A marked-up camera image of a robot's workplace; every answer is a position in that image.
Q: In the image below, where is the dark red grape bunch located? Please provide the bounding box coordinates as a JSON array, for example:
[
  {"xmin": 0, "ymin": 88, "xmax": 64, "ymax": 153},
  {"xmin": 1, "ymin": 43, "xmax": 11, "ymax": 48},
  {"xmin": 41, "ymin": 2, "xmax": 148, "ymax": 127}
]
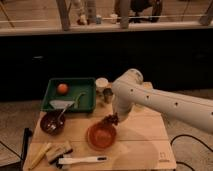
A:
[{"xmin": 102, "ymin": 114, "xmax": 119, "ymax": 126}]

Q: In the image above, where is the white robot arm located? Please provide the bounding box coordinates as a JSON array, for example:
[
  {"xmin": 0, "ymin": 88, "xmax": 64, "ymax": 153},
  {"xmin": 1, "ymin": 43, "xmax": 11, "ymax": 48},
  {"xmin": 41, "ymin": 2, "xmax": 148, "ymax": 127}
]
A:
[{"xmin": 112, "ymin": 68, "xmax": 213, "ymax": 134}]

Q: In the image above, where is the red bowl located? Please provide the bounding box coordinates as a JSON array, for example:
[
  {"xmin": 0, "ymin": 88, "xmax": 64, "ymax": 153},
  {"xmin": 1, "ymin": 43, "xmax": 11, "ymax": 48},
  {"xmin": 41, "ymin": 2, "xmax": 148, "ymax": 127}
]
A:
[{"xmin": 86, "ymin": 122, "xmax": 117, "ymax": 151}]

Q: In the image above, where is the dark brown bowl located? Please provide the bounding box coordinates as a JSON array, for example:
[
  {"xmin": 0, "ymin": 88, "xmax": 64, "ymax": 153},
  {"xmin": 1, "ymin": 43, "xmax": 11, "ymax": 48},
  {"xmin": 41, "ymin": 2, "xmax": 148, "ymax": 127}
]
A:
[{"xmin": 40, "ymin": 110, "xmax": 65, "ymax": 136}]

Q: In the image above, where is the small metal cup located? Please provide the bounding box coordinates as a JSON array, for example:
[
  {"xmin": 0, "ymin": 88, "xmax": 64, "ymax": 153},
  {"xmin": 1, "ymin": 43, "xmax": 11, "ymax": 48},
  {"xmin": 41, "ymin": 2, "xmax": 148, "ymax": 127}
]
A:
[{"xmin": 103, "ymin": 88, "xmax": 113, "ymax": 104}]

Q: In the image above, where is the white cup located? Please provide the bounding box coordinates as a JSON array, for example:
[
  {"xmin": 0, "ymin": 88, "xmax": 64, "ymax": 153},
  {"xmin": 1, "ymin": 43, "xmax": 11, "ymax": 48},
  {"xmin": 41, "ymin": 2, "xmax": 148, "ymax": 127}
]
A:
[{"xmin": 95, "ymin": 77, "xmax": 109, "ymax": 96}]

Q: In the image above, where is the green bean pod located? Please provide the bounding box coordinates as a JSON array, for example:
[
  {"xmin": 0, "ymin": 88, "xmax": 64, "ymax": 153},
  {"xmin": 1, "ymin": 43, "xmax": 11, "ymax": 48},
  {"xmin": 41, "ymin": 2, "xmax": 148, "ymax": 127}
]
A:
[{"xmin": 74, "ymin": 92, "xmax": 86, "ymax": 109}]

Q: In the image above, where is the green plastic tray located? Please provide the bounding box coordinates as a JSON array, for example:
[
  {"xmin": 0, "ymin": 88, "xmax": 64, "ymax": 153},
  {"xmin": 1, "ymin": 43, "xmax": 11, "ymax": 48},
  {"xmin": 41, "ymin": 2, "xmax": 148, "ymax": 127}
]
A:
[{"xmin": 41, "ymin": 77, "xmax": 96, "ymax": 113}]

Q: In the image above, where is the metal spoon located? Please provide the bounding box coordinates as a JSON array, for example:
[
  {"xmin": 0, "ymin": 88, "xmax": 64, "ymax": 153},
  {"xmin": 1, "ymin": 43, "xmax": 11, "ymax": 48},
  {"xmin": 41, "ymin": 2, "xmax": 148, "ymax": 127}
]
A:
[{"xmin": 50, "ymin": 106, "xmax": 69, "ymax": 130}]

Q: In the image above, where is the white triangular paper piece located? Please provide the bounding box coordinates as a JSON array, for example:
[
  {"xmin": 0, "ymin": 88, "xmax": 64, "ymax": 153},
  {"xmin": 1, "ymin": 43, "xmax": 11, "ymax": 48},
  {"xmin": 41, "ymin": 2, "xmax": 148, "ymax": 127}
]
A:
[{"xmin": 49, "ymin": 100, "xmax": 74, "ymax": 109}]

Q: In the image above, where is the orange fruit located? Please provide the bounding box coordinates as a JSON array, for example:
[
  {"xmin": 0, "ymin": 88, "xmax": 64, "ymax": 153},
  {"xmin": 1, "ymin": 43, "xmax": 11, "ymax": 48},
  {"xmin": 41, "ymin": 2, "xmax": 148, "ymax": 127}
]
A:
[{"xmin": 56, "ymin": 83, "xmax": 69, "ymax": 95}]

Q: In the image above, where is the black cable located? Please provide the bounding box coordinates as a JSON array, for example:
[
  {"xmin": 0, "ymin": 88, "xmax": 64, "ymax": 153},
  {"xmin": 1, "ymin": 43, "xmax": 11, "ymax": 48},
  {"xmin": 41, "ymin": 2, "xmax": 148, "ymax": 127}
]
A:
[{"xmin": 170, "ymin": 133, "xmax": 213, "ymax": 171}]

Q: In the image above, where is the white handled brush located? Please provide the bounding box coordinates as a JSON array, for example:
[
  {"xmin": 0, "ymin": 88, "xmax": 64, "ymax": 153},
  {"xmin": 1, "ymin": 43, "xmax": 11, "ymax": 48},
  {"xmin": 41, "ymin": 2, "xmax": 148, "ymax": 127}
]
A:
[{"xmin": 57, "ymin": 156, "xmax": 107, "ymax": 166}]

